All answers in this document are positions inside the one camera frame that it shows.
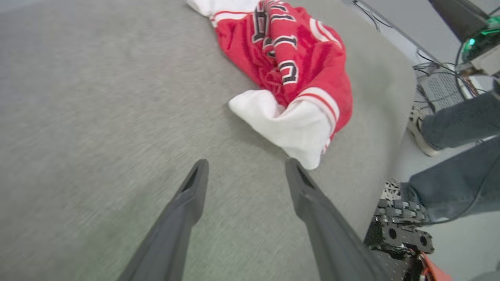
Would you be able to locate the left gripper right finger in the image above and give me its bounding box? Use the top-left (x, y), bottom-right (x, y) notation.
top-left (284, 158), bottom-right (389, 281)

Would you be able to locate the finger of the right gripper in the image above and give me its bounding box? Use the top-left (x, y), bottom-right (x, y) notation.
top-left (429, 0), bottom-right (489, 43)

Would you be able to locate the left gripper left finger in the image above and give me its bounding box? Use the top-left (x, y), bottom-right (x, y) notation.
top-left (117, 159), bottom-right (209, 281)

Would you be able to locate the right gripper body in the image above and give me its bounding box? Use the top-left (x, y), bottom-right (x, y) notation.
top-left (461, 18), bottom-right (500, 64)

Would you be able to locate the red and white jersey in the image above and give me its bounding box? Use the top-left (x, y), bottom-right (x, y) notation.
top-left (186, 0), bottom-right (354, 170)

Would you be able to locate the grey white sneaker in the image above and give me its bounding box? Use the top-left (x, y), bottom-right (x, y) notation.
top-left (381, 179), bottom-right (403, 202)
top-left (406, 107), bottom-right (443, 157)

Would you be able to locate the blue jeans leg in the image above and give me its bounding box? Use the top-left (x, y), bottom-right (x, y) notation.
top-left (421, 92), bottom-right (500, 151)
top-left (400, 137), bottom-right (500, 225)

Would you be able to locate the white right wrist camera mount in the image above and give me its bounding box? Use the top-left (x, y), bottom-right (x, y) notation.
top-left (471, 45), bottom-right (500, 76)

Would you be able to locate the black floor cable bundle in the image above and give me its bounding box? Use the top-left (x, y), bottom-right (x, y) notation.
top-left (412, 49), bottom-right (461, 114)

